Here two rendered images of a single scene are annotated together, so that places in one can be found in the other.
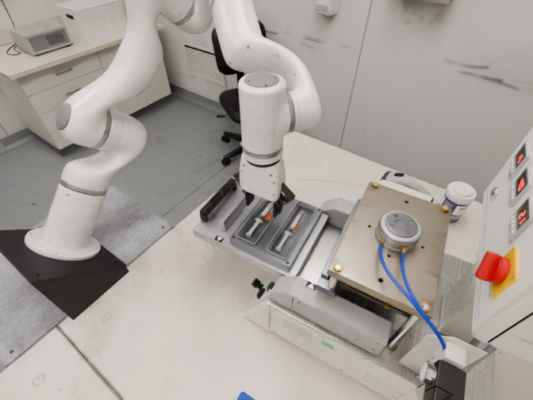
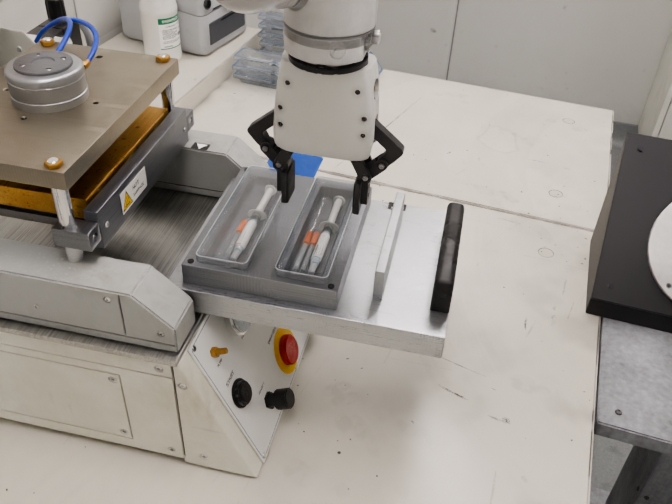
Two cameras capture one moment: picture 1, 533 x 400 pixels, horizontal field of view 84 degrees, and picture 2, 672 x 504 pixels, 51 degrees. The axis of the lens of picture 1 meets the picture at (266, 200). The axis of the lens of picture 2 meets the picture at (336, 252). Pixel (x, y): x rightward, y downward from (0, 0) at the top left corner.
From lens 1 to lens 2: 113 cm
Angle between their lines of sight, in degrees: 94
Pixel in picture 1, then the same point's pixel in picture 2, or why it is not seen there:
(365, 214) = (98, 116)
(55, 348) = (574, 216)
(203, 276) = not seen: hidden behind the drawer
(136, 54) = not seen: outside the picture
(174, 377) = not seen: hidden behind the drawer
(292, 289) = (231, 140)
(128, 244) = (648, 357)
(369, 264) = (112, 66)
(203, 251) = (473, 379)
